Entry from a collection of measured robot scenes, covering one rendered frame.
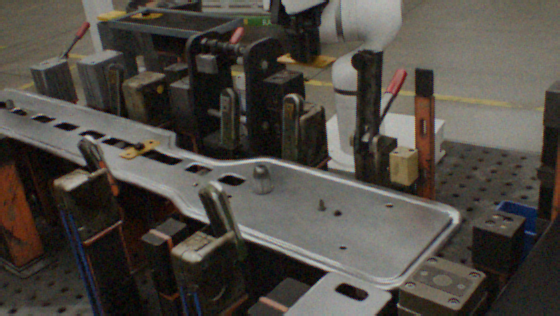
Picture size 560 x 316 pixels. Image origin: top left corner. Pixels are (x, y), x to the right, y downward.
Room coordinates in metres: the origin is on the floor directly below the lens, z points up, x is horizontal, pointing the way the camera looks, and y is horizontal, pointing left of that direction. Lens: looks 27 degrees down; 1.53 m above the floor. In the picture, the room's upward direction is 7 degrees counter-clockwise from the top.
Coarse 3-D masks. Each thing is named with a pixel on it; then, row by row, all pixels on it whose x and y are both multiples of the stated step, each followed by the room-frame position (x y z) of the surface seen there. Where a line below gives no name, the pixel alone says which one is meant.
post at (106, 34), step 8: (96, 24) 1.74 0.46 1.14; (104, 24) 1.72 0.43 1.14; (104, 32) 1.72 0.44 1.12; (112, 32) 1.70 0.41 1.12; (120, 32) 1.72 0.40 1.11; (128, 32) 1.73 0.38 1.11; (104, 40) 1.73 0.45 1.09; (112, 40) 1.70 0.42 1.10; (120, 40) 1.71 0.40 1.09; (128, 40) 1.73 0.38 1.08; (104, 48) 1.73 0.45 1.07; (112, 48) 1.71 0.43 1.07; (120, 48) 1.71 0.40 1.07; (128, 48) 1.73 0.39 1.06; (128, 56) 1.72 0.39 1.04; (136, 56) 1.74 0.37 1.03; (128, 64) 1.72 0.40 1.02; (136, 64) 1.74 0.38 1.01; (128, 72) 1.72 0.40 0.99; (136, 72) 1.74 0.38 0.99
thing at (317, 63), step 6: (288, 54) 0.88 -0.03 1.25; (312, 54) 0.85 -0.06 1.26; (282, 60) 0.86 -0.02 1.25; (288, 60) 0.85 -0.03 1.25; (294, 60) 0.85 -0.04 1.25; (312, 60) 0.84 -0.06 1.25; (318, 60) 0.84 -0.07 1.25; (324, 60) 0.83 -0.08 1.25; (330, 60) 0.83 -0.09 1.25; (336, 60) 0.83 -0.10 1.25; (312, 66) 0.82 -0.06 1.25; (318, 66) 0.81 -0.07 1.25; (324, 66) 0.81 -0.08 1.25
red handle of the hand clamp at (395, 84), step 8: (400, 72) 1.03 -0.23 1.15; (392, 80) 1.02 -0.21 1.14; (400, 80) 1.02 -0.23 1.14; (392, 88) 1.01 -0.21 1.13; (400, 88) 1.01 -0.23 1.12; (384, 96) 1.00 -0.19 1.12; (392, 96) 1.00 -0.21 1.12; (384, 104) 0.99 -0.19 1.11; (384, 112) 0.98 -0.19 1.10; (368, 128) 0.96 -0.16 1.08; (368, 136) 0.95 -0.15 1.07; (368, 144) 0.94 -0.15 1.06
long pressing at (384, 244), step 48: (0, 96) 1.63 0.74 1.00; (48, 144) 1.26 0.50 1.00; (192, 192) 0.96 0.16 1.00; (240, 192) 0.94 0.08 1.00; (288, 192) 0.91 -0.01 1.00; (336, 192) 0.89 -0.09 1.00; (384, 192) 0.87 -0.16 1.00; (288, 240) 0.77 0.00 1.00; (336, 240) 0.76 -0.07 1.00; (384, 240) 0.74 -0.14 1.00; (432, 240) 0.73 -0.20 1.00; (384, 288) 0.64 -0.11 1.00
